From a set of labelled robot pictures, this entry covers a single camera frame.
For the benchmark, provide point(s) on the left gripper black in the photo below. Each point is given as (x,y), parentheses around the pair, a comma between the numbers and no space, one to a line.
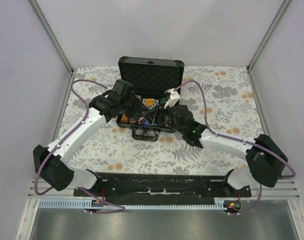
(138,107)

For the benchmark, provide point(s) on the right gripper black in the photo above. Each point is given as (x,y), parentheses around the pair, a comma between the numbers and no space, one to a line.
(159,114)

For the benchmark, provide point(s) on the blue round blind button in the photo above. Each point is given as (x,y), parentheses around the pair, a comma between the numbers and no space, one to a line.
(145,122)

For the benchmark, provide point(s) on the yellow round blind button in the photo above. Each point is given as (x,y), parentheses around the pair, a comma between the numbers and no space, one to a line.
(149,102)

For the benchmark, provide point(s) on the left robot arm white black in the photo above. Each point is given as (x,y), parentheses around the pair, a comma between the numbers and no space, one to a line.
(51,162)

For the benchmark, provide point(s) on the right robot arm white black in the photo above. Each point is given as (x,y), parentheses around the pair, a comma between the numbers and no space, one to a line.
(265,160)

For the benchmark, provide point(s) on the black poker set case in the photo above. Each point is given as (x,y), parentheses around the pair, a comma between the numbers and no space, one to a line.
(151,77)

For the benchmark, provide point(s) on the blue playing card deck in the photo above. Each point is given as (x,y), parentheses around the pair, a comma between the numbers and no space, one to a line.
(150,107)

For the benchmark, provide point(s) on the chip column in case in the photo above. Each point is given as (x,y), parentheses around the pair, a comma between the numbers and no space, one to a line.
(124,119)
(163,100)

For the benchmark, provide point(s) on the floral table mat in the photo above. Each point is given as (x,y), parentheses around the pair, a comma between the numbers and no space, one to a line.
(219,95)

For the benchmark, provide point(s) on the white slotted cable duct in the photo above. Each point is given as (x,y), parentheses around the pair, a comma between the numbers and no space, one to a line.
(93,204)

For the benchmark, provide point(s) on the aluminium frame rails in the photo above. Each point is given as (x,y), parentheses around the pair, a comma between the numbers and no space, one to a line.
(234,205)

